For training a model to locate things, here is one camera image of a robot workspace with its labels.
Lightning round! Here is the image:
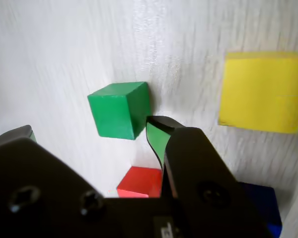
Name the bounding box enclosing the yellow wooden cube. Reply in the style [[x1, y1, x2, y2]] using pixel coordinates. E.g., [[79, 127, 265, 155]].
[[218, 51, 298, 135]]

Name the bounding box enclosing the green wooden cube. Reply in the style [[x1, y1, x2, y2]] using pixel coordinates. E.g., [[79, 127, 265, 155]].
[[87, 81, 149, 141]]

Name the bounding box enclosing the red wooden cube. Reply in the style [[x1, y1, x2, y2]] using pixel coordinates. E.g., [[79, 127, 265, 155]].
[[116, 166, 163, 198]]

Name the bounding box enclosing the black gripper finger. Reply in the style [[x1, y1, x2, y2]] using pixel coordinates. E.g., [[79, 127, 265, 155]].
[[146, 116, 273, 238], [0, 124, 130, 238]]

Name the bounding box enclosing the blue wooden cube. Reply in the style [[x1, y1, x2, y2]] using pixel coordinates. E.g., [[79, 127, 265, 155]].
[[238, 182, 283, 238]]

